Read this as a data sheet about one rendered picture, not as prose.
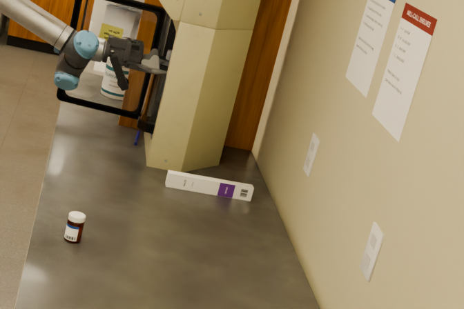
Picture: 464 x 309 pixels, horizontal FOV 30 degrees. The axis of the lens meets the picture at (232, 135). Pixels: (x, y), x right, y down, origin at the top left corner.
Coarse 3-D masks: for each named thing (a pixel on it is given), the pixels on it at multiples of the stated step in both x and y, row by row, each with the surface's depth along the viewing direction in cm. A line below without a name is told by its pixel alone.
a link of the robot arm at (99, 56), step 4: (100, 40) 269; (104, 40) 270; (100, 44) 268; (104, 44) 269; (100, 48) 268; (104, 48) 269; (96, 52) 268; (100, 52) 268; (96, 56) 269; (100, 56) 269; (92, 60) 271; (96, 60) 270; (100, 60) 270
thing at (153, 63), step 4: (156, 56) 270; (144, 60) 271; (148, 60) 271; (152, 60) 270; (156, 60) 270; (144, 64) 271; (148, 64) 271; (152, 64) 271; (156, 64) 270; (152, 68) 270; (156, 68) 270; (152, 72) 270; (156, 72) 270; (160, 72) 271; (164, 72) 271
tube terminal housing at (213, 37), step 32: (192, 0) 257; (224, 0) 259; (256, 0) 272; (192, 32) 260; (224, 32) 265; (192, 64) 263; (224, 64) 271; (192, 96) 266; (224, 96) 277; (160, 128) 268; (192, 128) 270; (224, 128) 284; (160, 160) 271; (192, 160) 276
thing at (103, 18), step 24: (96, 0) 288; (96, 24) 290; (120, 24) 290; (144, 24) 289; (144, 48) 292; (96, 72) 294; (144, 72) 294; (72, 96) 297; (96, 96) 297; (120, 96) 296
